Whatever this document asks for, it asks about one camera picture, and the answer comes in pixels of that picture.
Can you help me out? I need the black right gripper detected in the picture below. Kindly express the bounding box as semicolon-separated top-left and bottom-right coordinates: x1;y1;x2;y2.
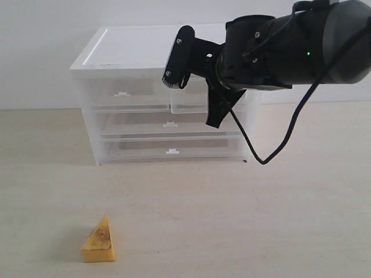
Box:
206;14;292;128

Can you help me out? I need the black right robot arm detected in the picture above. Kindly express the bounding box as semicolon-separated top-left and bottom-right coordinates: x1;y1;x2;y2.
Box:
216;1;370;91

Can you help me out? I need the bottom wide clear drawer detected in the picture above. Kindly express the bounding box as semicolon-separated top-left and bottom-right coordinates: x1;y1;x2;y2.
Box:
102;135;249;162

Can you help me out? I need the wide clear drawer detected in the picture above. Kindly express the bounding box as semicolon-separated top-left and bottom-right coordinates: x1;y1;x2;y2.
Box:
96;111;239;136
102;135;249;162

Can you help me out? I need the white plastic drawer cabinet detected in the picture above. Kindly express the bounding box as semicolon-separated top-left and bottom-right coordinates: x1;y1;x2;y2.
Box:
70;25;261;164

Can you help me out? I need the middle wide clear drawer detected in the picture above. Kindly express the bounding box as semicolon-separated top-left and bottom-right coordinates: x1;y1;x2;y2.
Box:
96;111;239;136

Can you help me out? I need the yellow triangular sponge block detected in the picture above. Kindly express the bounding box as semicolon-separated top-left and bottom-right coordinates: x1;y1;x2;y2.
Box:
81;215;116;263

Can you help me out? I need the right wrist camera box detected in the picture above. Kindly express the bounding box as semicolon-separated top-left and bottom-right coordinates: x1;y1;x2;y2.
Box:
162;25;224;89

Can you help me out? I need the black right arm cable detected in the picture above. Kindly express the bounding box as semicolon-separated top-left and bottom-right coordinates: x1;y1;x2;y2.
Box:
220;0;371;166

